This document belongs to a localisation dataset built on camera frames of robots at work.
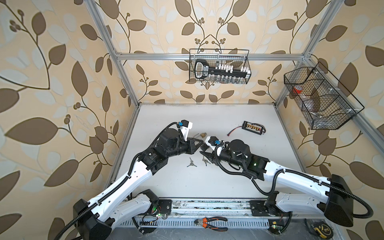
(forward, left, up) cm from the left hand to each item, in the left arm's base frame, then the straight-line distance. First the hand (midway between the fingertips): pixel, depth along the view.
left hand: (204, 142), depth 67 cm
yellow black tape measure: (-29, -54, -24) cm, 66 cm away
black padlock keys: (+1, +7, -28) cm, 29 cm away
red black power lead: (+23, -18, -27) cm, 40 cm away
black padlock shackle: (-1, 0, -3) cm, 3 cm away
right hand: (0, 0, -5) cm, 5 cm away
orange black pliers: (-28, -1, -27) cm, 39 cm away
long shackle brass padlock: (+22, 0, -27) cm, 35 cm away
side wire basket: (+20, -60, +7) cm, 63 cm away
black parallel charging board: (+29, -35, -27) cm, 52 cm away
